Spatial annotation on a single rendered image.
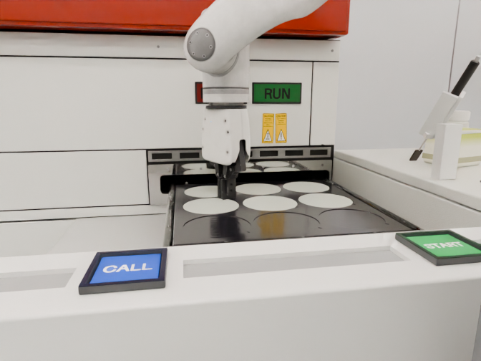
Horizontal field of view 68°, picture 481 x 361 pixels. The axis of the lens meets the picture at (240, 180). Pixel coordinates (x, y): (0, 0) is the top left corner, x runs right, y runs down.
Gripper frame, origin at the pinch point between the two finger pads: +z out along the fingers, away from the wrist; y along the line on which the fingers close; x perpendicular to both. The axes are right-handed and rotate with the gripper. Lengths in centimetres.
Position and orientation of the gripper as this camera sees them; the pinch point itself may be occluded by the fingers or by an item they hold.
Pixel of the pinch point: (226, 188)
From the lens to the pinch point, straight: 68.8
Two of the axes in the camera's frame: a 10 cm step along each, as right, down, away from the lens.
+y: 6.0, 1.8, -7.8
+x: 8.0, -1.3, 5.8
